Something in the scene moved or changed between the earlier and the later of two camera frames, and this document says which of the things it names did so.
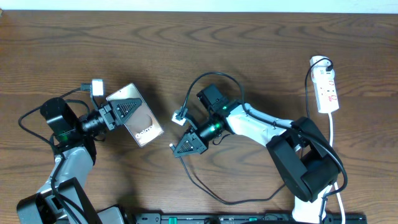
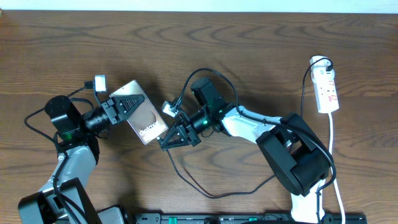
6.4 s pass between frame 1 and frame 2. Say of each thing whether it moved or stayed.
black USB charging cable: moved
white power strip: stayed
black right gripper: moved
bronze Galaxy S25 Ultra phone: moved
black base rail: stayed
